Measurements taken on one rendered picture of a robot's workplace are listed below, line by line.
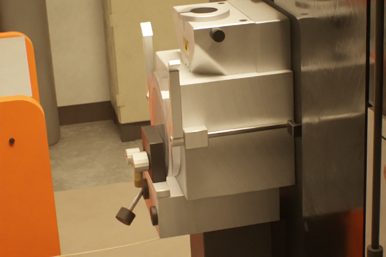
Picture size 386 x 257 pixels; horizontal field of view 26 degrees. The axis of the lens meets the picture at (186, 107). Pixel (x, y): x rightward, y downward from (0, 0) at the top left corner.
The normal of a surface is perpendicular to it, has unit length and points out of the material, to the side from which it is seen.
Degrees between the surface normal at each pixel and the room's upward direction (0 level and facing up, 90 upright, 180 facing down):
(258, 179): 90
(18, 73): 0
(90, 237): 0
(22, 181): 90
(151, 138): 0
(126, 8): 90
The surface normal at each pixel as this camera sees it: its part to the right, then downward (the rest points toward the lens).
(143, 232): -0.05, -0.94
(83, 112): 0.21, 0.31
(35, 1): 0.76, 0.17
